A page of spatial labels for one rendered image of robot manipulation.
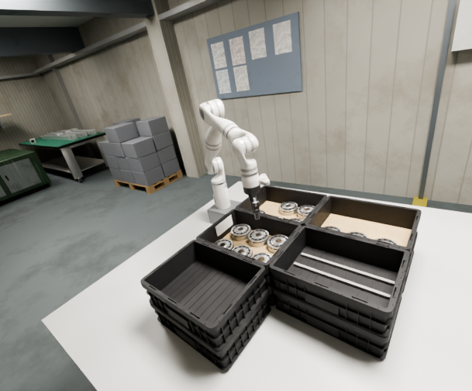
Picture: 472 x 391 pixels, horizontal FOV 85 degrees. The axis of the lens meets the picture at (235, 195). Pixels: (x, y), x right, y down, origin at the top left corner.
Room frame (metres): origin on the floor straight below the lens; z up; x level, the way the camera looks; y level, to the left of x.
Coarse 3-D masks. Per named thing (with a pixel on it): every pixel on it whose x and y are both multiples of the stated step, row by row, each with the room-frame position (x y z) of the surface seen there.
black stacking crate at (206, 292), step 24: (168, 264) 0.87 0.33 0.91; (192, 264) 0.95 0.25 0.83; (216, 264) 0.90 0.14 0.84; (240, 264) 0.80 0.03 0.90; (168, 288) 0.83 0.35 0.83; (192, 288) 0.80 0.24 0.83; (216, 288) 0.78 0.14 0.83; (240, 288) 0.75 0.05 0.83; (264, 288) 0.73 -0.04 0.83; (168, 312) 0.69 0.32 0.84; (216, 312) 0.66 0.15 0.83; (240, 312) 0.61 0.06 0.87; (216, 336) 0.53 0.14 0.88
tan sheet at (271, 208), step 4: (264, 204) 1.38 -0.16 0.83; (268, 204) 1.37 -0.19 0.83; (272, 204) 1.36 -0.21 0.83; (276, 204) 1.35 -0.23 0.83; (280, 204) 1.34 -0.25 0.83; (260, 208) 1.34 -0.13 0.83; (264, 208) 1.33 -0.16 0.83; (268, 208) 1.32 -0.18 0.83; (272, 208) 1.31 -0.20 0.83; (276, 208) 1.31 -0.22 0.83; (268, 212) 1.28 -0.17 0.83; (272, 212) 1.27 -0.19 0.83; (276, 212) 1.26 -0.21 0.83; (284, 216) 1.20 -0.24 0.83; (288, 216) 1.19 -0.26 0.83; (292, 216) 1.18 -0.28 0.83; (296, 216) 1.18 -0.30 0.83
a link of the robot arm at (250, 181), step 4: (244, 176) 0.98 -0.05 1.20; (248, 176) 0.97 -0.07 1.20; (252, 176) 0.97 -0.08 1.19; (256, 176) 0.97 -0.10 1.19; (260, 176) 1.02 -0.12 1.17; (264, 176) 1.01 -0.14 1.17; (244, 180) 0.98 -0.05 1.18; (248, 180) 0.97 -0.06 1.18; (252, 180) 0.96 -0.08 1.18; (256, 180) 0.97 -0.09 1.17; (260, 180) 0.98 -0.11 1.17; (264, 180) 0.97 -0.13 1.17; (268, 180) 0.96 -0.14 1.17; (244, 184) 0.98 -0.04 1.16; (248, 184) 0.97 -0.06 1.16; (252, 184) 0.96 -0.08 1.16; (256, 184) 0.97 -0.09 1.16; (264, 184) 0.96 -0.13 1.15; (268, 184) 0.96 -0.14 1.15; (248, 188) 0.97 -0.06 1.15
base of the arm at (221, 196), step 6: (216, 186) 1.46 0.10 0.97; (222, 186) 1.47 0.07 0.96; (216, 192) 1.47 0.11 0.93; (222, 192) 1.46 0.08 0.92; (228, 192) 1.50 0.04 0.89; (216, 198) 1.47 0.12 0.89; (222, 198) 1.46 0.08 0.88; (228, 198) 1.48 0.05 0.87; (216, 204) 1.49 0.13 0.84; (222, 204) 1.46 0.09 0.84; (228, 204) 1.47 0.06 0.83
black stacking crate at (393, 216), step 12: (336, 204) 1.13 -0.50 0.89; (348, 204) 1.09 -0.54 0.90; (360, 204) 1.05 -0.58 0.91; (372, 204) 1.01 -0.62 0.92; (324, 216) 1.09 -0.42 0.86; (348, 216) 1.09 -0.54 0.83; (360, 216) 1.05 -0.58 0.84; (372, 216) 1.01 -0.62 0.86; (384, 216) 0.98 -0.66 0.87; (396, 216) 0.95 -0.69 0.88; (408, 216) 0.91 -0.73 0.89; (408, 228) 0.91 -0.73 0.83; (408, 264) 0.72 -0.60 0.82
